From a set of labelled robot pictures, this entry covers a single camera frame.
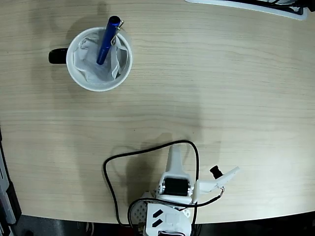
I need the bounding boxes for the small black gripper camera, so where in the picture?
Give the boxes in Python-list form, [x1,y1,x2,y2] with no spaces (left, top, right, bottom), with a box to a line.
[209,165,223,179]

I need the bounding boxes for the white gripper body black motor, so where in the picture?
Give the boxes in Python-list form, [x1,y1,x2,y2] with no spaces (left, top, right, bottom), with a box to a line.
[154,173,197,205]

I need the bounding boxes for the blue metal pen gold clip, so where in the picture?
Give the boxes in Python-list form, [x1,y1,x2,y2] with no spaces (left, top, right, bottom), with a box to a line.
[95,15,125,66]

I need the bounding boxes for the grey metal bracket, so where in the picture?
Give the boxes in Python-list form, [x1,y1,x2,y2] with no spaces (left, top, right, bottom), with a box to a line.
[0,127,22,236]

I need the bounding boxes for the long black looping cable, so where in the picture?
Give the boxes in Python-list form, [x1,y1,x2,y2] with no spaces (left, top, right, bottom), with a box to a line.
[103,140,200,227]

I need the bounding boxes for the crumpled white tissue paper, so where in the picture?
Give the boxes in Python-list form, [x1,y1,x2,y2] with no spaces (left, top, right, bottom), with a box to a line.
[73,29,129,86]

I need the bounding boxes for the white mug black handle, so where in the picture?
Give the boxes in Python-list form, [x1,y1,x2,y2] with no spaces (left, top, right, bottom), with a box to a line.
[48,27,133,92]

